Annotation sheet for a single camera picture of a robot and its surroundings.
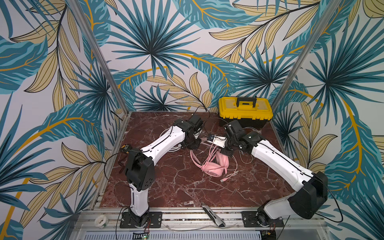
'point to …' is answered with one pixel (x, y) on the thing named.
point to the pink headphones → (215, 169)
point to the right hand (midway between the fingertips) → (219, 144)
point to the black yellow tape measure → (127, 146)
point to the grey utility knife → (217, 220)
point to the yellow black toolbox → (251, 112)
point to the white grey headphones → (173, 150)
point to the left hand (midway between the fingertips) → (193, 147)
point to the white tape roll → (101, 221)
